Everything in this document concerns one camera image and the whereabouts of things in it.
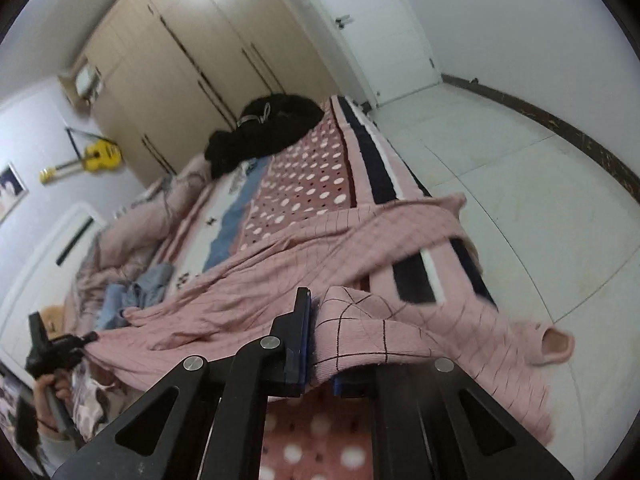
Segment pink checked pants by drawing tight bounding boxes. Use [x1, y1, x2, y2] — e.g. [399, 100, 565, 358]
[86, 193, 570, 443]

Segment grey sleeve left forearm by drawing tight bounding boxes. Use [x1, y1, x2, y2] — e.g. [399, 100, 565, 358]
[37, 422, 78, 474]

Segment white bedroom door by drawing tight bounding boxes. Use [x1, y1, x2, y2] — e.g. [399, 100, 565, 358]
[318, 0, 440, 105]

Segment person's left hand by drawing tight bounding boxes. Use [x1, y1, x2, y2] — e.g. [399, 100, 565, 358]
[34, 370, 73, 434]

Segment orange plush toy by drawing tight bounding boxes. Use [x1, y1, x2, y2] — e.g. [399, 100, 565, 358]
[40, 306, 65, 338]

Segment white grey patterned garment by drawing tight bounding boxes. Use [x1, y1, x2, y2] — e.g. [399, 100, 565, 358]
[72, 361, 127, 440]

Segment white bed headboard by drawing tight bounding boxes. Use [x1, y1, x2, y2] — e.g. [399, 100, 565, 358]
[1, 203, 105, 370]

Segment blue denim garment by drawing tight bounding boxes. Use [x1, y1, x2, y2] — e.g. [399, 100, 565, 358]
[93, 262, 175, 330]

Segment pink striped duvet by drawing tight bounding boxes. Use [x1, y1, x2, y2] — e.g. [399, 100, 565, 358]
[64, 155, 212, 318]

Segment yellow guitar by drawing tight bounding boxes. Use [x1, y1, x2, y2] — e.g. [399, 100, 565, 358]
[38, 127, 124, 185]

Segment patterned fleece bed blanket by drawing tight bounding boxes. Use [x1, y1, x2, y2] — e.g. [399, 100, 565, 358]
[64, 94, 499, 480]

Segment black garment pile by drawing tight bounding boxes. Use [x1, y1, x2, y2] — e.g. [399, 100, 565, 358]
[204, 93, 324, 180]

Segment beige wooden wardrobe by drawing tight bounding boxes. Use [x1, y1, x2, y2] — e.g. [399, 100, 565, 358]
[60, 0, 338, 183]

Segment framed wall photo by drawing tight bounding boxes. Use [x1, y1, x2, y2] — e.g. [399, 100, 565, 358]
[0, 162, 28, 222]

